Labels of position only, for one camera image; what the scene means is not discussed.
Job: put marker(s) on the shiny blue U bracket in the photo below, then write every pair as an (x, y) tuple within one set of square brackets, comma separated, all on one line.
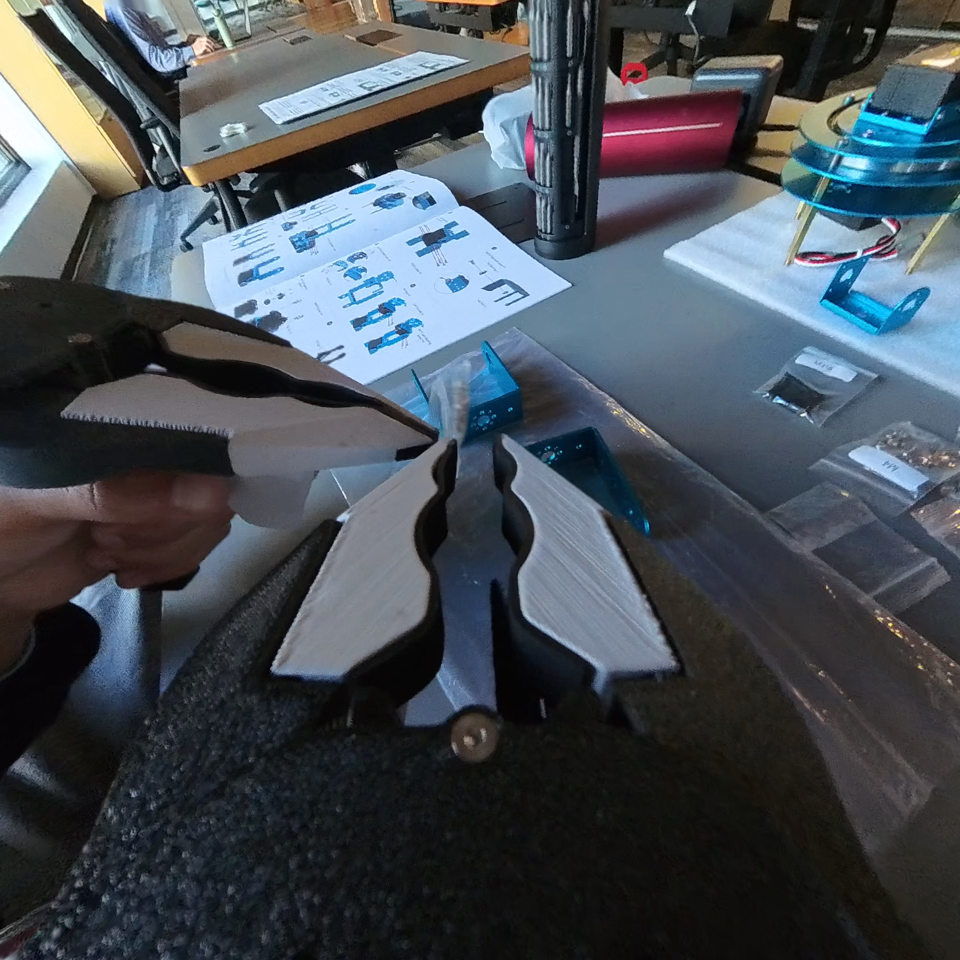
[(862, 307)]

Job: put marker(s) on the grey box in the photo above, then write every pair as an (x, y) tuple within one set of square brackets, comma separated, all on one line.
[(739, 79)]

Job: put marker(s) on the person's left hand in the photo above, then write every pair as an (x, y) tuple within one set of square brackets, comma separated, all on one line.
[(90, 532)]

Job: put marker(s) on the small red object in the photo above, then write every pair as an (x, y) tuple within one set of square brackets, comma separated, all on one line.
[(634, 73)]

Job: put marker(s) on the long blue metal bracket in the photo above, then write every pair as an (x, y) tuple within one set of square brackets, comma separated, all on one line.
[(600, 472)]

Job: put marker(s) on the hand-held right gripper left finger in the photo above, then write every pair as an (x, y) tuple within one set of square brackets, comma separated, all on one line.
[(360, 592)]

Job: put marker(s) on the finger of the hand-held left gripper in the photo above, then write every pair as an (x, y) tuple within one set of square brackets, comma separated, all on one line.
[(300, 435), (247, 356)]

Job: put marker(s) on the dark flat plate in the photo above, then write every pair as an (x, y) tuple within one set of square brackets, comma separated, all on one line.
[(502, 210)]

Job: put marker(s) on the small clear wrapper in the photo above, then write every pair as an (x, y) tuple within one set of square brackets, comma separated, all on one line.
[(233, 130)]

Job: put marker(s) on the printed paper sheet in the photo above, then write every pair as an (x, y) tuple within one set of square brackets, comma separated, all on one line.
[(360, 86)]

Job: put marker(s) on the red metal tube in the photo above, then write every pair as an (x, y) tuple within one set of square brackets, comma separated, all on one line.
[(660, 135)]

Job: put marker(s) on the black bit holder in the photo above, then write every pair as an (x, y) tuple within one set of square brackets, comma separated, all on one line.
[(566, 150)]

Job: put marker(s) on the small clear nut bag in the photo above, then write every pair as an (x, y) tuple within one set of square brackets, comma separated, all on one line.
[(456, 397)]

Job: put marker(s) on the grey wood-edged desk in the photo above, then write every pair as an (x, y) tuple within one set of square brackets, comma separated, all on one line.
[(247, 90)]

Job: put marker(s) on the white foam sheet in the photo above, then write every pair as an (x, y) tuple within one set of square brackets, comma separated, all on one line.
[(735, 247)]

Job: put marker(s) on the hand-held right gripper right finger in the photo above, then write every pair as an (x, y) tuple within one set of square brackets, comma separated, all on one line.
[(592, 592)]

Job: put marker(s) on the short blue metal bracket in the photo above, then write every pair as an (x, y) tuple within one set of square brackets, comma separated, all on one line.
[(495, 416)]

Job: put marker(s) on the black office chair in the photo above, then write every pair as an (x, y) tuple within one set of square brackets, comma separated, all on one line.
[(127, 97)]

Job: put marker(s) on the pile of small hardware bags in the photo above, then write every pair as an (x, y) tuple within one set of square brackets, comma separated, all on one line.
[(795, 390)]

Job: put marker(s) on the blue robot arm base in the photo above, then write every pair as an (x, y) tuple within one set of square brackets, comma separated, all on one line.
[(862, 172)]

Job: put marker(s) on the large clear plastic bag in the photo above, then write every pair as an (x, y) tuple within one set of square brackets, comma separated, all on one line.
[(750, 600)]

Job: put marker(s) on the instruction booklet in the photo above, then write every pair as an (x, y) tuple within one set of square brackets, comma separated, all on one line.
[(465, 225)]

